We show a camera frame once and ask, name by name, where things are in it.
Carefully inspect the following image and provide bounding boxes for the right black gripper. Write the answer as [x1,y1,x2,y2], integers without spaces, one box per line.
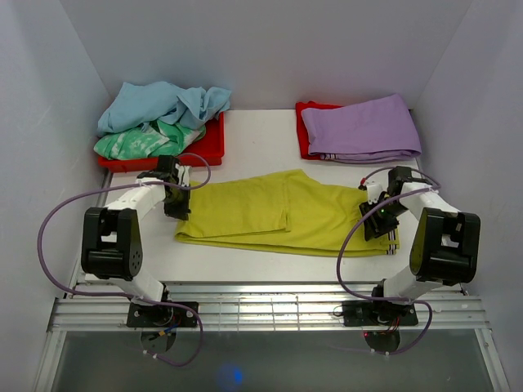
[359,198,409,241]

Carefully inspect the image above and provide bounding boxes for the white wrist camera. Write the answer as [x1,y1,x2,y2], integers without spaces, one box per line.
[359,178,384,205]
[176,164,190,188]

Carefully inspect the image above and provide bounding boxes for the folded purple trousers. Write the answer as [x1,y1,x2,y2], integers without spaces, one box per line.
[302,94,422,164]

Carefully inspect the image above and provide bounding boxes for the yellow-green trousers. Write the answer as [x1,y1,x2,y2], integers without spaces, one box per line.
[174,170,400,257]

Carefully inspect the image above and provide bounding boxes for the red plastic tray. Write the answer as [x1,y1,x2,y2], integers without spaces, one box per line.
[98,113,225,173]

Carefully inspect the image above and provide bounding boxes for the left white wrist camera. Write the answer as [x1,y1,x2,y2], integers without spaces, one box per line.
[176,164,190,188]

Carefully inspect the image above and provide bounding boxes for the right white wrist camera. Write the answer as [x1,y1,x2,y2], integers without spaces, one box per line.
[359,178,384,205]

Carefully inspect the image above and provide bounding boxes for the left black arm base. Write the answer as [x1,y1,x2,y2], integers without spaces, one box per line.
[125,301,199,354]

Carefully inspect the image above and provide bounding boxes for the green white patterned garment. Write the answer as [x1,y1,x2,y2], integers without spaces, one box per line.
[94,120,206,160]

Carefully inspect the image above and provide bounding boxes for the aluminium rail frame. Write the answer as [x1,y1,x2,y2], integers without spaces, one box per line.
[34,283,516,391]

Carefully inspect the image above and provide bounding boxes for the folded red garment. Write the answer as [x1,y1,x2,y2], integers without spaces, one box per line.
[295,100,340,161]

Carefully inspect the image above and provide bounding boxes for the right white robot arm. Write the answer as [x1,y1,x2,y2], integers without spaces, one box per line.
[354,166,481,326]

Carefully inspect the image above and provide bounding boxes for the light blue garment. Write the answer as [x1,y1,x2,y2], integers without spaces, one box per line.
[97,82,231,136]

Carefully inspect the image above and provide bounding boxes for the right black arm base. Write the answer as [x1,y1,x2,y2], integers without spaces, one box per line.
[333,301,418,354]

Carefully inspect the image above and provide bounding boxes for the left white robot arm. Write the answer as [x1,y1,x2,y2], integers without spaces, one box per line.
[81,155,190,327]

